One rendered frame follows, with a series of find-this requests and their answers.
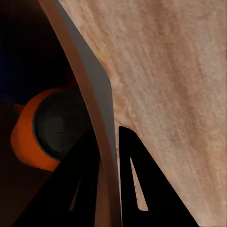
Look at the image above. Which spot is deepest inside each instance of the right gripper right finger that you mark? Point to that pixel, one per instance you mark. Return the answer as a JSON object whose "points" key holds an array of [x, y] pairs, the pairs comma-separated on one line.
{"points": [[165, 207]]}

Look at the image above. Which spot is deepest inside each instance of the trash can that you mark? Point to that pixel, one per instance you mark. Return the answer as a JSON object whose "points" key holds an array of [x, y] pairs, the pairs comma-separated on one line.
{"points": [[48, 21]]}

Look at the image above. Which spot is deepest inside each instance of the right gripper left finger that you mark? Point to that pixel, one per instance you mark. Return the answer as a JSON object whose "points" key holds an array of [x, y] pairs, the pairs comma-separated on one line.
{"points": [[50, 207]]}

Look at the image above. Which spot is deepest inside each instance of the can of soda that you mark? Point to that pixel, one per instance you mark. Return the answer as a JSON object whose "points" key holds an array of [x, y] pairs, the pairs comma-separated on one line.
{"points": [[27, 66], [49, 126], [17, 109]]}

